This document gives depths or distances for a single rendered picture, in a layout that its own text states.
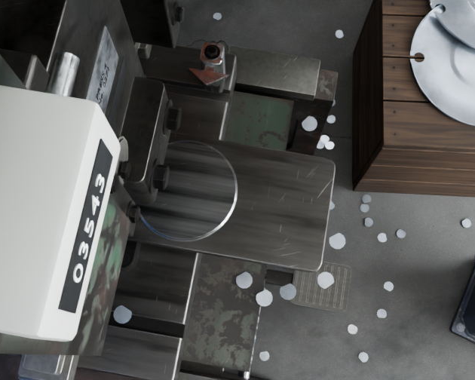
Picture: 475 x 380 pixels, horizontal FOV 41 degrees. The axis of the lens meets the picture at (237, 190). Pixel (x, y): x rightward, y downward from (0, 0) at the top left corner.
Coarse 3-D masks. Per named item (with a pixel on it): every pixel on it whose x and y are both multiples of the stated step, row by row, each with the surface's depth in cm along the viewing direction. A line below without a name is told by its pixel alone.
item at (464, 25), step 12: (432, 0) 129; (444, 0) 129; (456, 0) 129; (468, 0) 129; (444, 12) 128; (456, 12) 128; (468, 12) 128; (444, 24) 126; (456, 24) 127; (468, 24) 127; (456, 36) 125; (468, 36) 126
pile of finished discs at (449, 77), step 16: (432, 16) 129; (416, 32) 128; (432, 32) 128; (448, 32) 128; (416, 48) 127; (432, 48) 127; (448, 48) 127; (464, 48) 126; (416, 64) 126; (432, 64) 126; (448, 64) 126; (464, 64) 126; (416, 80) 125; (432, 80) 125; (448, 80) 125; (464, 80) 125; (432, 96) 124; (448, 96) 124; (464, 96) 124; (448, 112) 124; (464, 112) 124
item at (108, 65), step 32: (0, 0) 38; (32, 0) 38; (64, 0) 38; (96, 0) 43; (0, 32) 37; (32, 32) 37; (64, 32) 38; (96, 32) 44; (128, 32) 53; (96, 64) 46; (128, 64) 55; (96, 96) 47; (128, 96) 57; (160, 96) 57; (128, 128) 56; (160, 128) 59; (128, 160) 56; (160, 160) 62; (128, 192) 59
